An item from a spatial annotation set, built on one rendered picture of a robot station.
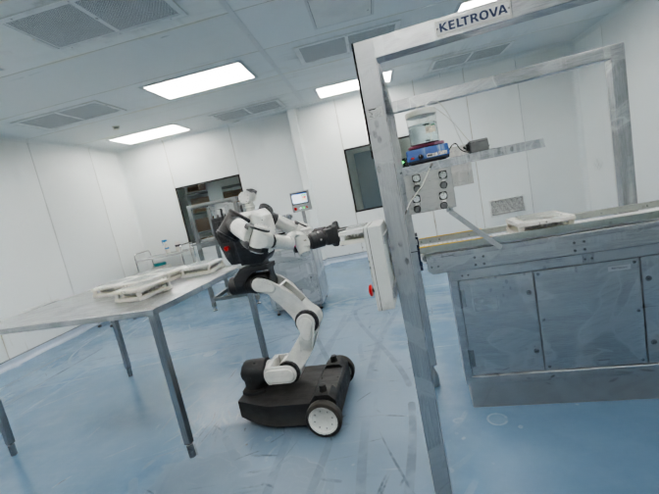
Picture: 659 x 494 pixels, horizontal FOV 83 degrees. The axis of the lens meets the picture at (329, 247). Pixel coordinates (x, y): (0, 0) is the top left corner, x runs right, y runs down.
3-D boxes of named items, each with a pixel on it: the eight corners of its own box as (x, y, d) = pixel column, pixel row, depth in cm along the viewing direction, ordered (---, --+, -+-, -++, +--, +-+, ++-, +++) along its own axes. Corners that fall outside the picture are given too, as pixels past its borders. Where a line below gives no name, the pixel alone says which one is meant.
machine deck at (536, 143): (403, 175, 177) (401, 168, 177) (404, 175, 213) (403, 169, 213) (545, 146, 162) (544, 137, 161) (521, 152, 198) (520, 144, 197)
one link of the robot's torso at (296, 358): (272, 380, 222) (296, 311, 211) (282, 365, 241) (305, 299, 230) (295, 391, 220) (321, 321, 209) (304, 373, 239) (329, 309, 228)
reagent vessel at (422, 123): (410, 147, 181) (403, 108, 178) (410, 149, 195) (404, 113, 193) (441, 140, 177) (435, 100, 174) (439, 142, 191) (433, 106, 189)
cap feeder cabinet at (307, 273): (273, 317, 435) (258, 255, 424) (283, 302, 490) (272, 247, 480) (325, 309, 426) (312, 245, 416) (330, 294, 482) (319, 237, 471)
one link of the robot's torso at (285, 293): (308, 340, 214) (245, 290, 216) (315, 328, 231) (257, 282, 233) (323, 321, 210) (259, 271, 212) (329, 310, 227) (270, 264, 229)
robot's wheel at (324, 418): (347, 431, 197) (315, 442, 202) (348, 425, 201) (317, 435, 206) (331, 399, 195) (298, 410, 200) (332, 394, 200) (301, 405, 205)
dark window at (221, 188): (189, 243, 732) (175, 188, 717) (189, 243, 734) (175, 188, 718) (252, 231, 714) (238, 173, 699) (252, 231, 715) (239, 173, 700)
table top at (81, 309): (-39, 339, 234) (-41, 334, 233) (105, 288, 338) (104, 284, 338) (154, 316, 191) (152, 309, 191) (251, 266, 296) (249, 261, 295)
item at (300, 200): (299, 243, 455) (288, 193, 447) (300, 242, 465) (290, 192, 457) (317, 239, 452) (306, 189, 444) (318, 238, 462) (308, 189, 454)
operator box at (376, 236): (378, 311, 113) (362, 227, 109) (382, 294, 129) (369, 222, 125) (397, 309, 111) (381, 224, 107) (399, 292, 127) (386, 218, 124)
